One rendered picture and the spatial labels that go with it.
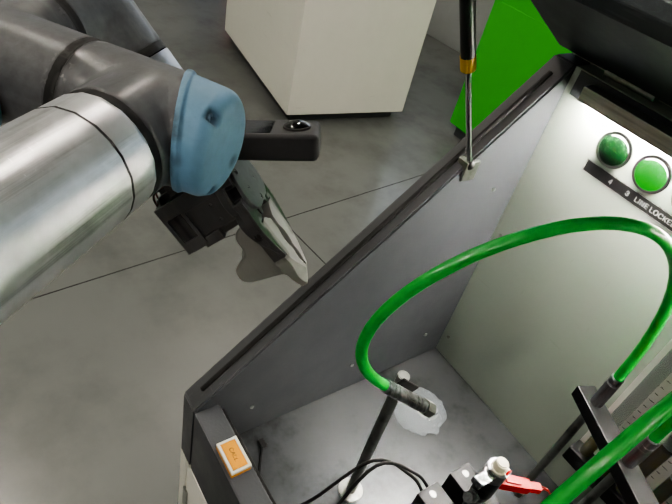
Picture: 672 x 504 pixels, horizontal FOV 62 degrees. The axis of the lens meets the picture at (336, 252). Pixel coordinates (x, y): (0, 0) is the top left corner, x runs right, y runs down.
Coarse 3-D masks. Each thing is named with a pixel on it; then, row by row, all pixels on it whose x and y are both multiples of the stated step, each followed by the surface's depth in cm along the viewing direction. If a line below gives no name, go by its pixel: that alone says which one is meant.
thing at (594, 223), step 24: (600, 216) 54; (504, 240) 54; (528, 240) 54; (456, 264) 55; (408, 288) 56; (384, 312) 58; (360, 336) 60; (648, 336) 69; (360, 360) 62; (384, 384) 67
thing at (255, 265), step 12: (240, 228) 53; (276, 228) 54; (240, 240) 53; (252, 240) 53; (252, 252) 54; (264, 252) 54; (288, 252) 54; (240, 264) 55; (252, 264) 55; (264, 264) 55; (276, 264) 54; (288, 264) 54; (300, 264) 56; (240, 276) 55; (252, 276) 56; (264, 276) 56; (300, 276) 56
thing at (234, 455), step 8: (232, 440) 78; (216, 448) 78; (224, 448) 77; (232, 448) 77; (232, 456) 77; (240, 456) 77; (224, 464) 77; (232, 464) 76; (240, 464) 76; (240, 472) 76
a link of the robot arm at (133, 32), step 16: (80, 0) 42; (96, 0) 43; (112, 0) 44; (128, 0) 45; (80, 16) 41; (96, 16) 43; (112, 16) 44; (128, 16) 45; (144, 16) 47; (96, 32) 43; (112, 32) 44; (128, 32) 45; (144, 32) 46; (128, 48) 45; (144, 48) 45; (160, 48) 47
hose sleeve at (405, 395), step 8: (392, 384) 67; (384, 392) 67; (392, 392) 67; (400, 392) 68; (408, 392) 69; (400, 400) 69; (408, 400) 69; (416, 400) 70; (424, 400) 71; (416, 408) 71; (424, 408) 71
